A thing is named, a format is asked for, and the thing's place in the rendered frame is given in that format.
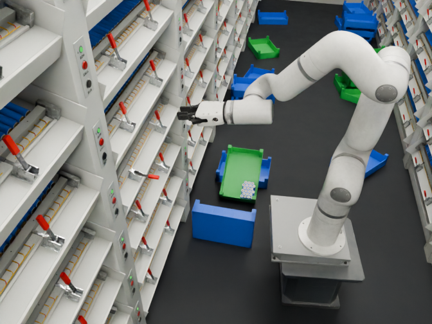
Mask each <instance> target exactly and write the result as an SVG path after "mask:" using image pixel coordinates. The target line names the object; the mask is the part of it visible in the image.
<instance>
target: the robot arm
mask: <svg viewBox="0 0 432 324"><path fill-rule="evenodd" d="M410 67H411V60H410V56H409V55H408V53H407V52H406V51H405V50H404V49H402V48H400V47H397V46H389V47H386V48H383V49H382V50H381V51H379V52H378V54H376V52H375V51H374V49H373V48H372V47H371V45H370V44H369V43H368V42H367V41H366V40H364V39H363V38H362V37H360V36H358V35H356V34H354V33H351V32H348V31H334V32H332V33H330V34H328V35H326V36H325V37H324V38H322V39H321V40H319V41H318V42H317V43H315V45H313V46H312V47H311V48H310V49H308V50H307V51H306V52H305V53H304V54H302V55H301V56H300V57H298V58H297V59H296V60H295V61H294V62H293V63H291V64H290V65H289V66H287V67H286V68H285V69H284V70H283V71H282V72H281V73H279V74H278V75H275V74H272V73H266V74H264V75H262V76H260V77H259V78H257V79H256V80H255V81H254V82H253V83H252V84H251V85H250V86H249V87H248V88H247V89H246V91H245V93H244V98H243V100H228V101H227V102H218V101H205V102H200V103H199V104H197V105H191V107H190V106H180V111H181V112H177V117H178V120H188V121H191V122H192V124H193V125H195V124H197V126H199V127H204V126H214V125H222V124H224V123H227V124H228V125H260V124H272V122H273V118H274V106H273V101H272V100H266V98H267V97H268V96H270V95H271V94H273V95H274V97H275V98H276V99H277V100H279V101H282V102H285V101H288V100H290V99H292V98H294V97H295V96H297V95H298V94H300V93H301V92H302V91H304V90H306V88H308V87H310V86H311V85H312V84H314V83H315V82H317V81H318V80H319V79H321V78H322V77H324V76H325V75H326V74H328V73H329V72H331V71H332V70H333V69H336V68H339V69H341V70H342V71H343V72H344V73H345V74H346V75H347V76H348V77H349V78H350V79H351V81H353V83H354V84H355V86H356V87H357V88H358V90H360V92H361V95H360V97H359V101H358V103H357V106H356V108H355V111H354V114H353V117H352V119H351V121H350V124H349V126H348V129H347V131H346V133H345V135H344V137H343V139H342V140H341V142H340V143H339V145H338V146H337V148H336V150H335V152H334V154H333V156H332V159H331V162H330V166H329V168H328V172H327V176H326V178H325V182H324V184H323V188H322V190H321V192H320V194H319V197H318V200H317V203H316V206H315V208H314V211H313V214H312V217H308V218H306V219H304V220H303V221H302V222H301V223H300V225H299V227H298V238H299V240H300V242H301V243H302V244H303V245H304V247H305V248H307V249H308V250H309V251H311V252H313V253H315V254H317V255H322V256H331V255H335V254H337V253H339V252H340V251H341V250H342V249H343V247H344V245H345V234H344V233H343V229H342V227H343V224H344V222H345V220H346V217H347V215H348V213H349V211H350V209H351V206H352V205H354V204H355V203H356V202H357V201H358V199H359V196H360V194H361V190H362V187H363V181H364V178H365V172H366V167H367V164H368V160H369V157H370V154H371V152H372V150H373V148H374V147H375V145H376V144H377V142H378V141H379V138H380V137H381V134H382V133H383V130H384V128H385V126H386V124H387V122H388V120H389V117H390V114H391V113H392V110H393V106H394V104H395V102H397V101H399V100H400V99H401V98H402V97H403V96H404V95H405V93H406V91H407V88H408V84H409V79H410ZM193 116H195V117H193Z"/></svg>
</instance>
